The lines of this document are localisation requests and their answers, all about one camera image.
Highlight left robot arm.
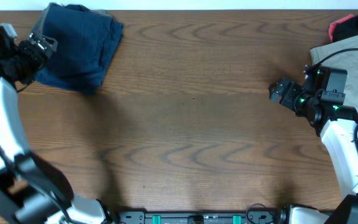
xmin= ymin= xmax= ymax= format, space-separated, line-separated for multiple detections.
xmin=0 ymin=30 xmax=112 ymax=223

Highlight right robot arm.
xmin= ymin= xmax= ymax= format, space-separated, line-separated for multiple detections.
xmin=268 ymin=77 xmax=358 ymax=223

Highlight navy blue shorts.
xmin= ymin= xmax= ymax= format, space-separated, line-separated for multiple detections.
xmin=35 ymin=2 xmax=124 ymax=95

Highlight folded grey shorts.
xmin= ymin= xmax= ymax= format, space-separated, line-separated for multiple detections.
xmin=31 ymin=7 xmax=112 ymax=34

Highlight red garment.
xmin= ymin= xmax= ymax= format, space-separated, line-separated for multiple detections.
xmin=328 ymin=14 xmax=358 ymax=43

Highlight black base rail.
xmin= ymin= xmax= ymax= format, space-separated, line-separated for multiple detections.
xmin=119 ymin=208 xmax=287 ymax=224

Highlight black garment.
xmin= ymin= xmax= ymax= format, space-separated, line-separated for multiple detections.
xmin=332 ymin=14 xmax=358 ymax=43

